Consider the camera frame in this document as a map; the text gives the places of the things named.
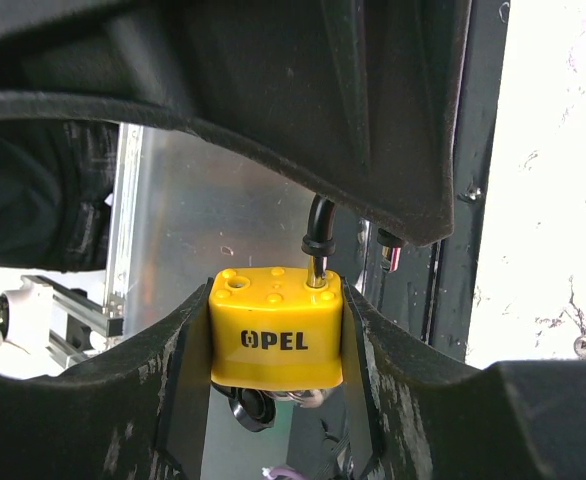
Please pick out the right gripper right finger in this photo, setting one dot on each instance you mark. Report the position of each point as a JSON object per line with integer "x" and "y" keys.
{"x": 406, "y": 411}

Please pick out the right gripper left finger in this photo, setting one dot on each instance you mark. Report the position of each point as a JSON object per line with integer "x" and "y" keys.
{"x": 355, "y": 100}

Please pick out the yellow padlock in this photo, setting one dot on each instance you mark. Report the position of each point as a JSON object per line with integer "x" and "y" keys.
{"x": 276, "y": 331}

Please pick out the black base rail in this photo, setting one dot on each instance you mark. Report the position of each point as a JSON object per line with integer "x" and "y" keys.
{"x": 431, "y": 293}

